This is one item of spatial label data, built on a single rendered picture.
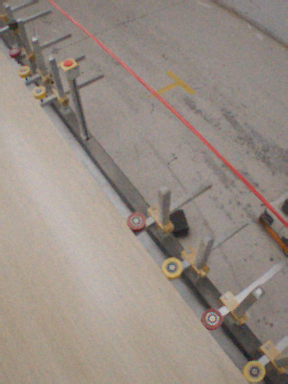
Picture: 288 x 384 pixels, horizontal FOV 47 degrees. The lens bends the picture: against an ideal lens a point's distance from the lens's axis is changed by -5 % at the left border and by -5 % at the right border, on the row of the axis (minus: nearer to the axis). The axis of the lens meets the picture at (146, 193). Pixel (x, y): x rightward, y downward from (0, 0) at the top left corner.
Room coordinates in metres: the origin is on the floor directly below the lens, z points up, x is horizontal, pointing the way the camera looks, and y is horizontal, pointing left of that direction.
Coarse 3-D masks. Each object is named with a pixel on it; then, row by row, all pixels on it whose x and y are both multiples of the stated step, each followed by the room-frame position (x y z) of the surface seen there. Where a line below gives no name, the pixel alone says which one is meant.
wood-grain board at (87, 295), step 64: (0, 64) 1.82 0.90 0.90; (0, 128) 1.24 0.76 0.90; (0, 192) 0.84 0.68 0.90; (64, 192) 0.82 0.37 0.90; (0, 256) 0.52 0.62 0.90; (64, 256) 0.52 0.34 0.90; (128, 256) 0.51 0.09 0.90; (0, 320) 0.25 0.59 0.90; (64, 320) 0.26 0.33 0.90; (128, 320) 0.25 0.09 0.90; (192, 320) 0.24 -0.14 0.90
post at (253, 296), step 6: (258, 288) 0.27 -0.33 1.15; (252, 294) 0.26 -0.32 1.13; (258, 294) 0.25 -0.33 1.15; (246, 300) 0.26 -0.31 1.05; (252, 300) 0.25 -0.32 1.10; (240, 306) 0.26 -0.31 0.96; (246, 306) 0.25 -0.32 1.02; (234, 312) 0.26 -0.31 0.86; (240, 312) 0.25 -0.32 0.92; (228, 318) 0.26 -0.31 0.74
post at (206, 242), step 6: (204, 240) 0.47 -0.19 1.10; (210, 240) 0.47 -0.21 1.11; (198, 246) 0.48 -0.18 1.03; (204, 246) 0.46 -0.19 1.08; (210, 246) 0.46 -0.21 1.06; (198, 252) 0.47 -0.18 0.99; (204, 252) 0.45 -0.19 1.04; (198, 258) 0.47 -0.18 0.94; (204, 258) 0.46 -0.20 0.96; (198, 264) 0.46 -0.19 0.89; (204, 264) 0.47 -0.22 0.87
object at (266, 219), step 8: (280, 200) 1.07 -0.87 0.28; (280, 208) 1.01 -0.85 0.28; (264, 216) 1.02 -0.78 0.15; (272, 216) 0.97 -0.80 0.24; (264, 224) 0.99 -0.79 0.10; (272, 224) 0.95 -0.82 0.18; (280, 224) 0.91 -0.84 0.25; (272, 232) 0.92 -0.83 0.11; (280, 232) 0.88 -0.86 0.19; (280, 240) 0.86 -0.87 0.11
